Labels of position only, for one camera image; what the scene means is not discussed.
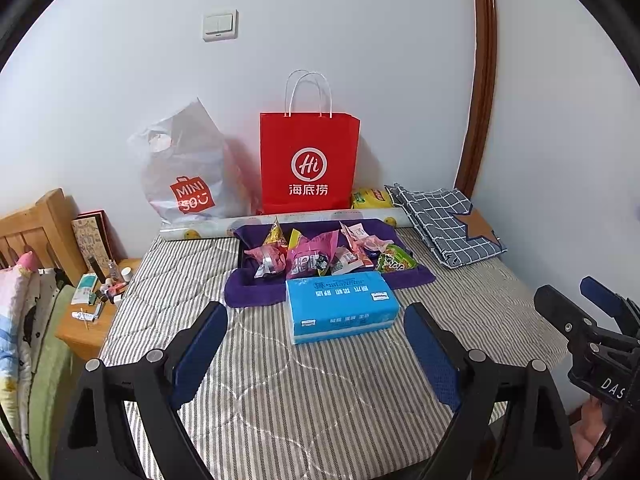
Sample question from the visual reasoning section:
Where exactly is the wooden nightstand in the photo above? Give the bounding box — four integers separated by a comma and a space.
55, 258, 143, 361

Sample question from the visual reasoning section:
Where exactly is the green snack packet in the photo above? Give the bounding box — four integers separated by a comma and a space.
376, 244, 418, 274

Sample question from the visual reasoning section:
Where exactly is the white and black snack packet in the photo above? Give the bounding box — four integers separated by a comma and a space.
330, 245, 373, 276

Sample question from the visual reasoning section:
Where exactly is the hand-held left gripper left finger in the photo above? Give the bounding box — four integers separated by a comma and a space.
52, 301, 228, 480

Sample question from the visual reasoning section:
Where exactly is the red paper shopping bag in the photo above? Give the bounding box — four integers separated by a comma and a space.
259, 69, 362, 216

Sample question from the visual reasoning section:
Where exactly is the green blanket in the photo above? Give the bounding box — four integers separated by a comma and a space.
22, 285, 76, 466

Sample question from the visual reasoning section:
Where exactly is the white cloth with black print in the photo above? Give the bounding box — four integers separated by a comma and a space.
27, 267, 71, 341

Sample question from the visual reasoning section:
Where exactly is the pink printed pillow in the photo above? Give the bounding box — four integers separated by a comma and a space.
0, 250, 41, 466

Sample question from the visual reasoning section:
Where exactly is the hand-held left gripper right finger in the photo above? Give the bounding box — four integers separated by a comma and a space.
404, 301, 581, 480

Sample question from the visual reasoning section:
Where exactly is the yellow snack bag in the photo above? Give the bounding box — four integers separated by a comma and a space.
350, 187, 393, 210

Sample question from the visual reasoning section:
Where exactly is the blue checked cloth with star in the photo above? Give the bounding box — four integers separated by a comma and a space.
385, 183, 508, 270

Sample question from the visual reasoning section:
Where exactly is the pink packet with silver stripe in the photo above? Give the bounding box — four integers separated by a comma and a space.
244, 245, 288, 279

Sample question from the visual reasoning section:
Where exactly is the brown wooden door frame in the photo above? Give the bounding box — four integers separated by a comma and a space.
454, 0, 496, 196

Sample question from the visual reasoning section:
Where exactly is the person's right hand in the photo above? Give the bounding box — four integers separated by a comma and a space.
571, 400, 613, 473

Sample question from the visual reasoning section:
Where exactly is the rolled patterned plastic sheet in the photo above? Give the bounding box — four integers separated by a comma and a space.
159, 210, 401, 242

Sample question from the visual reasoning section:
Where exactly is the teal and white tube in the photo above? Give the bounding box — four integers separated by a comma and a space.
72, 274, 98, 306

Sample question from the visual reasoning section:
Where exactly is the white wall light switch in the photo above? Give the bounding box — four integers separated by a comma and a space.
202, 9, 239, 41

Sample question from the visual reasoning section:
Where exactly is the large magenta snack packet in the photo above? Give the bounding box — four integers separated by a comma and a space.
286, 229, 340, 281

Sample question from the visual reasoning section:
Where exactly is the wooden headboard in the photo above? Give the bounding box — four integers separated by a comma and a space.
0, 188, 86, 276

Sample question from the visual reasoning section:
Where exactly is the white plastic shopping bag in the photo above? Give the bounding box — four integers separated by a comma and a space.
126, 96, 253, 228

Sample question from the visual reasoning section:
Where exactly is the blue tissue pack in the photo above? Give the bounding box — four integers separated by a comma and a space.
285, 272, 401, 346

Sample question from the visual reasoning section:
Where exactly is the yellow triangular snack packet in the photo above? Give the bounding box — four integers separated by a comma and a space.
264, 216, 287, 249

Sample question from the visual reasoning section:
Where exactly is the illustrated notebook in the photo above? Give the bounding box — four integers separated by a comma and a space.
71, 210, 115, 273

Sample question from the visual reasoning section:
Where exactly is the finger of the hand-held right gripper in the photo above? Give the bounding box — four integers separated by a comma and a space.
534, 285, 601, 343
580, 276, 640, 336

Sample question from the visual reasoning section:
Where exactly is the purple towel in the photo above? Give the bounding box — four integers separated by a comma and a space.
223, 219, 435, 308

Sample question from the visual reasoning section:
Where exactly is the slim pink-red snack packet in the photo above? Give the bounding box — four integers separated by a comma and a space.
340, 221, 362, 261

